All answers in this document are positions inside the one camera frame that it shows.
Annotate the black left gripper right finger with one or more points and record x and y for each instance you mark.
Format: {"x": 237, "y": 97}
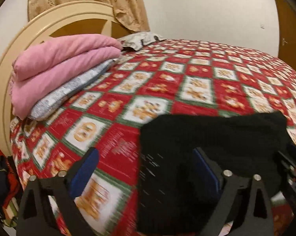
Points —
{"x": 237, "y": 205}

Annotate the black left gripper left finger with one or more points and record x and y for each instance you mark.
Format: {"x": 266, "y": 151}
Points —
{"x": 35, "y": 216}

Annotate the red christmas patchwork bedspread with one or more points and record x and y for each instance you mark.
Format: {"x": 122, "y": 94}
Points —
{"x": 166, "y": 77}

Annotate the brown wooden door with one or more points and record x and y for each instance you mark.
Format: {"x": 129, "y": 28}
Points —
{"x": 287, "y": 33}

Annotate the grey crumpled far pillow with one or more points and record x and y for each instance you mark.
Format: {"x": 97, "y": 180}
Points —
{"x": 138, "y": 40}

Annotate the folded pink blanket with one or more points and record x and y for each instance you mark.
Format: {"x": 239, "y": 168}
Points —
{"x": 42, "y": 68}

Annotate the dark clothes pile beside bed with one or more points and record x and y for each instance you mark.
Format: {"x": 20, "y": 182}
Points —
{"x": 10, "y": 192}

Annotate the cream wooden headboard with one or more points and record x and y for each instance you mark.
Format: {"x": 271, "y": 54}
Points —
{"x": 79, "y": 17}

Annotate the black pants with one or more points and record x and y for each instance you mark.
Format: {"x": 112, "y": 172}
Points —
{"x": 177, "y": 191}

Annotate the grey patterned pillow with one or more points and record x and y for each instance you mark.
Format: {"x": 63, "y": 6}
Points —
{"x": 52, "y": 101}

